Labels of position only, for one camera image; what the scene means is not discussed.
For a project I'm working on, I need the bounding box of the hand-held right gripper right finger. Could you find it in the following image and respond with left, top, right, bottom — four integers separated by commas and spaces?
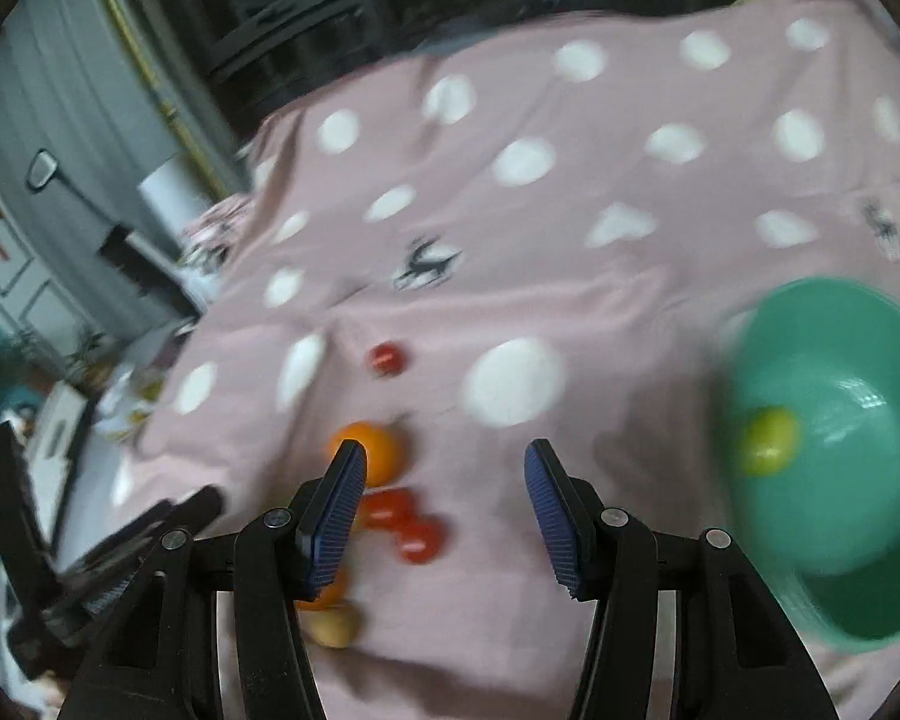
526, 441, 841, 720

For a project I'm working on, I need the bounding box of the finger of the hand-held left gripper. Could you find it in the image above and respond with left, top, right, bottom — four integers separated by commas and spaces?
56, 487, 224, 616

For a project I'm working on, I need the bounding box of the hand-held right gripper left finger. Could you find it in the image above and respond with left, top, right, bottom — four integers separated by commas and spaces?
60, 441, 367, 720

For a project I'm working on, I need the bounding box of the red cherry tomato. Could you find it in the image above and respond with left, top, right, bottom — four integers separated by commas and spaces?
367, 343, 407, 380
396, 516, 447, 565
356, 487, 417, 533

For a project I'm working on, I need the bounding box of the small orange tomato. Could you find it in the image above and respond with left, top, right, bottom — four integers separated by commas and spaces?
296, 566, 350, 610

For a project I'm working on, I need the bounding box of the yellow cherry tomato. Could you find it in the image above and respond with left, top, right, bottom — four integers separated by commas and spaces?
300, 604, 362, 650

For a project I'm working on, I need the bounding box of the green oval fruit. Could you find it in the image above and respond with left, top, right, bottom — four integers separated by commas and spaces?
736, 406, 802, 477

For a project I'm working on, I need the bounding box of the green bowl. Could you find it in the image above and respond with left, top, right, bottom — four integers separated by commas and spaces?
720, 277, 900, 653

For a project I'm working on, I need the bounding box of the white flat box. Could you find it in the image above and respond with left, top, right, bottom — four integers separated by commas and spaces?
28, 381, 97, 545

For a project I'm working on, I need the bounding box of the pink polka dot cloth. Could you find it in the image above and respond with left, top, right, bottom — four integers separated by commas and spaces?
109, 0, 900, 720

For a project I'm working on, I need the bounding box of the white cylinder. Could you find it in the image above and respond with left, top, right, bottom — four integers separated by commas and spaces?
138, 156, 212, 241

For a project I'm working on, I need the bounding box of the black framed window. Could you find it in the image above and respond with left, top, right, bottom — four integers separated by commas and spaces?
187, 0, 766, 95

